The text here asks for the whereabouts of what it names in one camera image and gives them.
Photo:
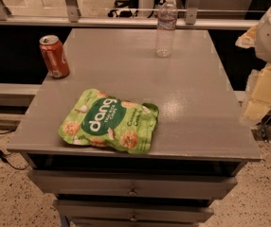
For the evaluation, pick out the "clear plastic water bottle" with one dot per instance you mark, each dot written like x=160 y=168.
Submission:
x=166 y=24

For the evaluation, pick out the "grey drawer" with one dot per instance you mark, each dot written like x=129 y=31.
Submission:
x=132 y=211
x=133 y=185

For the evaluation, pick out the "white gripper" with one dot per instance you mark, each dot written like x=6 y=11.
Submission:
x=258 y=102

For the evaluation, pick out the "top grey drawer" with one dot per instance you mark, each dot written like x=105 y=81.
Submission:
x=133 y=185

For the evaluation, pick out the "grey drawer cabinet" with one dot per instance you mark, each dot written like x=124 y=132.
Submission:
x=198 y=132

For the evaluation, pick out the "metal railing frame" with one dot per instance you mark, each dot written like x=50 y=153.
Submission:
x=192 y=14

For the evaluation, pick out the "orange soda can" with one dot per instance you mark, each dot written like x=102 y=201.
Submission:
x=55 y=60

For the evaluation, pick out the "green rice chip bag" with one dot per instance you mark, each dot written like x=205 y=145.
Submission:
x=103 y=121

